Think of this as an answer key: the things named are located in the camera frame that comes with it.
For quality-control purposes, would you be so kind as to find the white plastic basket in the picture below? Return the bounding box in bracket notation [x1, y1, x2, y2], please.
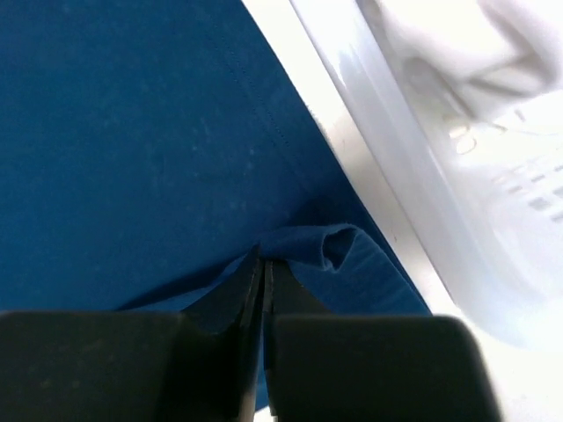
[285, 0, 563, 353]

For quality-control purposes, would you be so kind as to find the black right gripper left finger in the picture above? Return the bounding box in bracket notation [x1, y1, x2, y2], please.
[1, 248, 263, 421]

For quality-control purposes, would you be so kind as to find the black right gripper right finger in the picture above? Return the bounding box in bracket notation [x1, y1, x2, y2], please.
[264, 261, 501, 421]

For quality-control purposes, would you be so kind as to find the white t shirt in basket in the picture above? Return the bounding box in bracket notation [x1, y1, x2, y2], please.
[359, 1, 562, 135]

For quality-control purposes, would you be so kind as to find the blue t shirt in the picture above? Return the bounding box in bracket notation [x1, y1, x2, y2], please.
[1, 1, 428, 403]

